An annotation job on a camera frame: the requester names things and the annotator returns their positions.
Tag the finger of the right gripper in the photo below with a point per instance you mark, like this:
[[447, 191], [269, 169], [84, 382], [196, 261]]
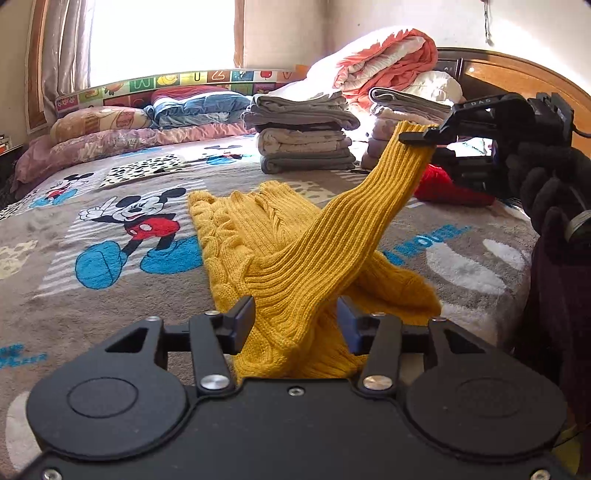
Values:
[[431, 136]]

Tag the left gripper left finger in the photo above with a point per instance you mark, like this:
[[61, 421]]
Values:
[[212, 336]]

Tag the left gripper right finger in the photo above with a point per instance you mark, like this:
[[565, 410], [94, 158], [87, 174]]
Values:
[[379, 337]]

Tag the yellow knit sweater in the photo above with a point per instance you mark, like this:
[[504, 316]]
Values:
[[296, 259]]

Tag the pink pastel folded clothes stack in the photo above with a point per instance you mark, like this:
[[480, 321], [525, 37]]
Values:
[[427, 101]]

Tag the right black gloved hand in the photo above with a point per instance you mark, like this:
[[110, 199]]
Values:
[[553, 184]]

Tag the red knit sweater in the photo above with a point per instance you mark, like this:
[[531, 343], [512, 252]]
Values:
[[436, 186]]

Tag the wooden headboard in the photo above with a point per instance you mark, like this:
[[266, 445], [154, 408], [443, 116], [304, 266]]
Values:
[[484, 73]]

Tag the coral pink rolled quilt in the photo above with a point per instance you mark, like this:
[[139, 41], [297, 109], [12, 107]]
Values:
[[382, 58]]

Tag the dark grey folded garment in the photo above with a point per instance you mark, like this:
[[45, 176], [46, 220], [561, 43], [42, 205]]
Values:
[[285, 162]]

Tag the Mickey Mouse bed blanket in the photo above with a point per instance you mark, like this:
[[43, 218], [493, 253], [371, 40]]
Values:
[[102, 244]]

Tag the cream floral folded garment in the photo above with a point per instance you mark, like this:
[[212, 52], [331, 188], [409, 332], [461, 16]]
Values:
[[284, 141]]

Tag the floral beige pillow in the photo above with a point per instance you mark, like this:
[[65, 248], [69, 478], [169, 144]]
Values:
[[96, 119]]

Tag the purple floral long pillow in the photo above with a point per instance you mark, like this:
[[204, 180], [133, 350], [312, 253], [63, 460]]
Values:
[[44, 158]]

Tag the alphabet foam mat headboard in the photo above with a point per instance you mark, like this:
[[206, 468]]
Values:
[[137, 92]]

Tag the grey window curtain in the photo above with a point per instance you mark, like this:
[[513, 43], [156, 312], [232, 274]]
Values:
[[65, 59]]

